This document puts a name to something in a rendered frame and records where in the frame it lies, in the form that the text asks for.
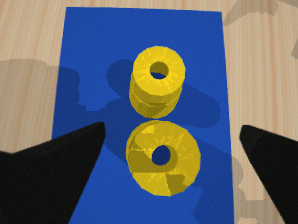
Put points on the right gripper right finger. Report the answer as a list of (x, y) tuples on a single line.
[(275, 161)]

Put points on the blue mat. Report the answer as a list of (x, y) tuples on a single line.
[(98, 50)]

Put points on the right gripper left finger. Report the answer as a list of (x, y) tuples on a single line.
[(42, 184)]

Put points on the yellow cup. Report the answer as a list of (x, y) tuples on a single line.
[(171, 163), (142, 143), (154, 98)]

